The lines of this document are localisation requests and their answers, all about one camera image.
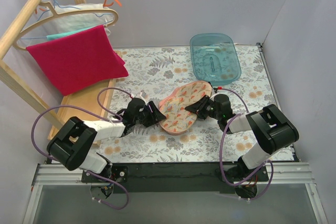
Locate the beige wooden hanger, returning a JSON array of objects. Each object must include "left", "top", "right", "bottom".
[{"left": 13, "top": 2, "right": 119, "bottom": 50}]

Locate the teal folded cloth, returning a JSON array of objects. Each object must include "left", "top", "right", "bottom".
[{"left": 46, "top": 27, "right": 90, "bottom": 41}]

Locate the wooden clothes rack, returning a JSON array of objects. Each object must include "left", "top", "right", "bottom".
[{"left": 0, "top": 0, "right": 116, "bottom": 147}]

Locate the floral patterned table mat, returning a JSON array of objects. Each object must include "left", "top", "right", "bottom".
[{"left": 92, "top": 46, "right": 276, "bottom": 163}]

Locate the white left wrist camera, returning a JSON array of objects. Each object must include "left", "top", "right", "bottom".
[{"left": 139, "top": 91, "right": 148, "bottom": 104}]

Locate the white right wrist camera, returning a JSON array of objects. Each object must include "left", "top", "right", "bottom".
[{"left": 210, "top": 87, "right": 222, "bottom": 99}]

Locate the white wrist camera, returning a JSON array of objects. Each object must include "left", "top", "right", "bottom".
[
  {"left": 139, "top": 91, "right": 148, "bottom": 104},
  {"left": 210, "top": 87, "right": 222, "bottom": 99}
]

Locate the blue wire hanger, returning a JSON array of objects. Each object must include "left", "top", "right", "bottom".
[{"left": 18, "top": 0, "right": 119, "bottom": 40}]

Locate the aluminium frame rail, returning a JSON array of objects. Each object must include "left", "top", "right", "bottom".
[{"left": 31, "top": 162, "right": 329, "bottom": 224}]

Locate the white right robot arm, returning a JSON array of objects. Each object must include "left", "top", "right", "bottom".
[{"left": 185, "top": 94, "right": 299, "bottom": 181}]

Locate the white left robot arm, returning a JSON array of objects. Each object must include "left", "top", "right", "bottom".
[{"left": 47, "top": 98, "right": 166, "bottom": 182}]

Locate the clear teal plastic tub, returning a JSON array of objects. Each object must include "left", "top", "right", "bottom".
[{"left": 190, "top": 33, "right": 242, "bottom": 86}]

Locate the magenta red towel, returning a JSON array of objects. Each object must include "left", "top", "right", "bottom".
[{"left": 26, "top": 25, "right": 129, "bottom": 96}]

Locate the white cloth on hanger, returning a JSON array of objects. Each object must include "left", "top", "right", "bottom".
[{"left": 47, "top": 3, "right": 112, "bottom": 36}]

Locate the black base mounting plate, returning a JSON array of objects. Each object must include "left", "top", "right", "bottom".
[{"left": 81, "top": 163, "right": 270, "bottom": 195}]

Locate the peach floral mesh laundry bag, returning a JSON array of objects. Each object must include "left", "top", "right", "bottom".
[{"left": 159, "top": 81, "right": 212, "bottom": 135}]

